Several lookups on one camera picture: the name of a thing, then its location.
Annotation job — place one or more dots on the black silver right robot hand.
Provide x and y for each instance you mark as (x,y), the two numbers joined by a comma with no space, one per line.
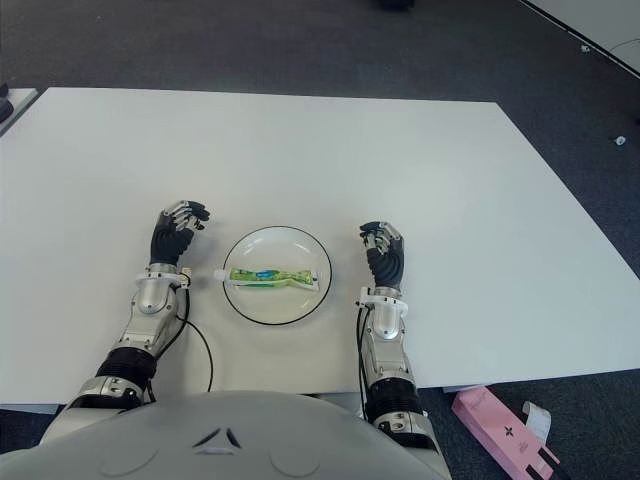
(386,260)

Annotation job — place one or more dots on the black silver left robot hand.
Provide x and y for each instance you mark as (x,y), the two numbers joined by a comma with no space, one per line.
(172,240)

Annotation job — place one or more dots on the green white toothpaste tube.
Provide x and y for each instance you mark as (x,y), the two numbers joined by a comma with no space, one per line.
(265,276)

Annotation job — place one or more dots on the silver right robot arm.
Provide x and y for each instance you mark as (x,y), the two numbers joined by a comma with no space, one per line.
(387,325)

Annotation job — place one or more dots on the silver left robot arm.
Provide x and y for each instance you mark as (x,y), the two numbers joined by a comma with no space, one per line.
(150,300)

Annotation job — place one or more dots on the white plate with black rim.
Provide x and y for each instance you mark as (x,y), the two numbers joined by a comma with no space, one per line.
(280,307)

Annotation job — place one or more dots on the grey robot torso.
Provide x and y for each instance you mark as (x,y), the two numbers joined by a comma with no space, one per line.
(225,420)

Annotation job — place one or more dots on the pink cardboard box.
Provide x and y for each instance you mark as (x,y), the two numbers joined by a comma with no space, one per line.
(495,425)

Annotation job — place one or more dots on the grey side table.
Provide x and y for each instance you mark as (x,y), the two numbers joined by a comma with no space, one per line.
(20,100)

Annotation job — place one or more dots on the white paper slip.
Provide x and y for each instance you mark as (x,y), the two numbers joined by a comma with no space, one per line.
(537,422)

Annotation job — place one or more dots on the white neighbouring table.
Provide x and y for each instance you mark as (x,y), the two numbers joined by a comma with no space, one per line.
(600,20)

